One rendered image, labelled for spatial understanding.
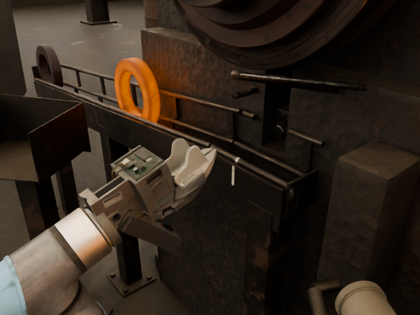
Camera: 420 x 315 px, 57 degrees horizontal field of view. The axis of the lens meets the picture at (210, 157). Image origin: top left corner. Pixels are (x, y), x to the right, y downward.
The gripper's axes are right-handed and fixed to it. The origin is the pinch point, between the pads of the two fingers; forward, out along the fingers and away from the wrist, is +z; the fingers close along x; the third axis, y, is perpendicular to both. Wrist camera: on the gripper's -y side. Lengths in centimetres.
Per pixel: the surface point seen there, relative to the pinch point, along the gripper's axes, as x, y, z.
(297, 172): -6.8, -8.9, 11.9
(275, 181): -7.5, -6.2, 6.1
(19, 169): 46, -8, -23
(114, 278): 60, -72, -18
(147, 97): 36.4, -4.9, 9.5
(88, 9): 652, -131, 232
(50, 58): 103, -7, 9
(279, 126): 1.8, -6.0, 17.7
